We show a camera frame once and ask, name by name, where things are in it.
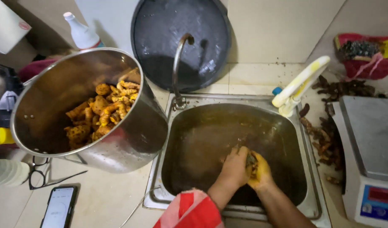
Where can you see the muddy turmeric root piece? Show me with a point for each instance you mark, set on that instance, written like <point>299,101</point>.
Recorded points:
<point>251,161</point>

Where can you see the white plastic bottle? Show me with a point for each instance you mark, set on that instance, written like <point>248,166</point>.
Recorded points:
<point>81,33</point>

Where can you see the black steel kitchen appliance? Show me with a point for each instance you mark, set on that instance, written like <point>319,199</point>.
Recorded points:
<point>2,91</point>

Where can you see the white digital weighing scale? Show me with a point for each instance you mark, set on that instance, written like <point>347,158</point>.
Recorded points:
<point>371,152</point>

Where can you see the person's left fingers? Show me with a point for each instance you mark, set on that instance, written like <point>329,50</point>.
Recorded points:
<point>243,152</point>

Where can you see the white cardboard box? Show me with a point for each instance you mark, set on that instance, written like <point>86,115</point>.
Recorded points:
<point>7,25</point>

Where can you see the red bag of roots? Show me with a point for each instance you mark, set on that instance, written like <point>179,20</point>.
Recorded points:
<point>364,57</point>

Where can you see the maroon cloth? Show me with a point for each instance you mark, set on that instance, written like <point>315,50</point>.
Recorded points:
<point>34,68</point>

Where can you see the person's right fingers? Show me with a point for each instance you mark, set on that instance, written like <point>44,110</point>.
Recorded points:
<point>258,160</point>

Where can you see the large steel pot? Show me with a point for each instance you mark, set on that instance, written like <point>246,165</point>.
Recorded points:
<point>54,95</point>

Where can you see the pile of washed turmeric roots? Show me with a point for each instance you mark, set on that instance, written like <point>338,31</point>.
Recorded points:
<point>100,114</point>

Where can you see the dark round pan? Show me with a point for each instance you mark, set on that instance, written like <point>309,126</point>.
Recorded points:
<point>168,34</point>

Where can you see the heap of unwashed turmeric roots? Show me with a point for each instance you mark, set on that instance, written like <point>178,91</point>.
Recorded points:
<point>328,136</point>

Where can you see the yellow plastic object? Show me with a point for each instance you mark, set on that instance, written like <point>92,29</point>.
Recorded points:
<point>0,135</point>

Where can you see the curved metal faucet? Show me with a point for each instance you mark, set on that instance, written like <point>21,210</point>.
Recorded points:
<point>178,63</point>

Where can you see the black smartphone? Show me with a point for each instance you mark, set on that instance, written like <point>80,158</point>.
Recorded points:
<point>58,207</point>

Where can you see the person's right hand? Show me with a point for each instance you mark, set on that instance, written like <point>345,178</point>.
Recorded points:
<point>262,174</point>

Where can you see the stainless steel sink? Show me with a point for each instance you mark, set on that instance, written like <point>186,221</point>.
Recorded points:
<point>206,142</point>

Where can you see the white plastic tap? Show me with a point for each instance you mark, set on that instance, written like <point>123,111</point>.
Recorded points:
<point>296,85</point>

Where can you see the person's left hand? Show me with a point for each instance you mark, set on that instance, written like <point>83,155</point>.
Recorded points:
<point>233,171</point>

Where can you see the white ribbed plastic container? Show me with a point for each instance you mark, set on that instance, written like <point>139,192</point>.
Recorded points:
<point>7,172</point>

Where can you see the black eyeglasses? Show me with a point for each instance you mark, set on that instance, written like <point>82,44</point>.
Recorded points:
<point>35,174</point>

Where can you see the red pink striped sleeve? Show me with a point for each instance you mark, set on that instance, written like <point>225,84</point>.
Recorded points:
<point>189,210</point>

